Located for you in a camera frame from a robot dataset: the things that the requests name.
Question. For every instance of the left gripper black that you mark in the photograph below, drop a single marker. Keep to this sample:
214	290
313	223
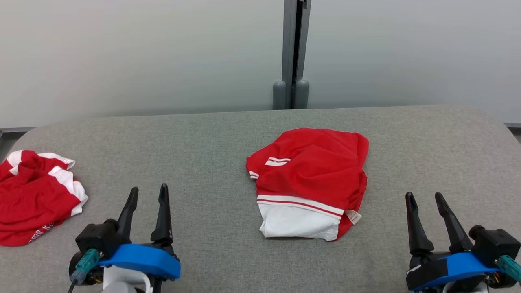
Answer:
165	285

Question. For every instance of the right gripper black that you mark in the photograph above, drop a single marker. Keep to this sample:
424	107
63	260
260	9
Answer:
427	272

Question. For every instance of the red Bulls 23 shorts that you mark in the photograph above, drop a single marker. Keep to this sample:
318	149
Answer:
32	199

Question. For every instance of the red jersey with white trim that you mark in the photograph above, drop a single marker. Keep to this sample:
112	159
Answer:
313	175

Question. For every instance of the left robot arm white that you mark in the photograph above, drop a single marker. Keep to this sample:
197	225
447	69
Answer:
124	283

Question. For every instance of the grey fabric cushion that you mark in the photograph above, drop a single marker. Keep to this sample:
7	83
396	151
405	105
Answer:
195	162

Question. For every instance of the left blue camera mount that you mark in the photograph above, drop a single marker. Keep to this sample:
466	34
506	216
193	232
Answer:
142	258

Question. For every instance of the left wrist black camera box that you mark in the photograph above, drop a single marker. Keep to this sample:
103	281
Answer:
97	238

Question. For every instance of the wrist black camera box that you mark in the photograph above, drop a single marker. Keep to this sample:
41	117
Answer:
97	238
494	244

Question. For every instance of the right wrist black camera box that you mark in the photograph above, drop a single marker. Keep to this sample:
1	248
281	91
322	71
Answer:
494	244

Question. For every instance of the grey partition post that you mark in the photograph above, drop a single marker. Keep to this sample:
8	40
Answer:
290	49

